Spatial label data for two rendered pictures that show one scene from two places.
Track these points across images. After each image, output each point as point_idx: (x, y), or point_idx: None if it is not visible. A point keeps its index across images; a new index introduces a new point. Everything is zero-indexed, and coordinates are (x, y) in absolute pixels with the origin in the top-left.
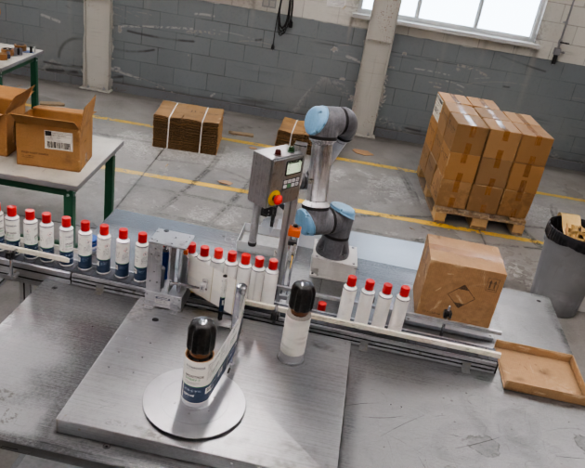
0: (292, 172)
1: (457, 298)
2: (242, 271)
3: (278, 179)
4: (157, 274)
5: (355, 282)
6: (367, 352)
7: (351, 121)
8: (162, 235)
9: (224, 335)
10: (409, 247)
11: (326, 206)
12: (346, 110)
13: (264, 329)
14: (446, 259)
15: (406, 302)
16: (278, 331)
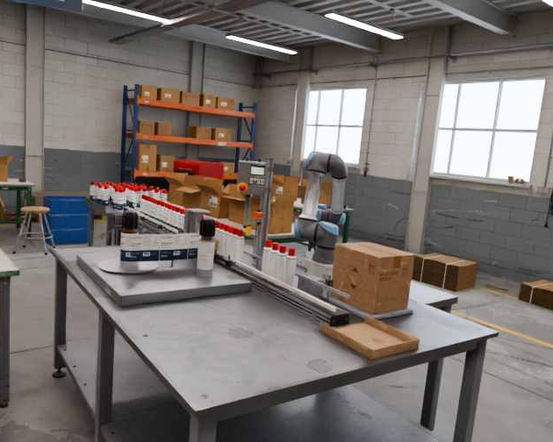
0: (255, 173)
1: (352, 280)
2: (226, 236)
3: (244, 175)
4: (186, 229)
5: (268, 244)
6: (262, 295)
7: (332, 160)
8: (195, 209)
9: (191, 262)
10: (416, 287)
11: (309, 217)
12: (332, 153)
13: (216, 267)
14: (347, 245)
15: (289, 259)
16: (221, 269)
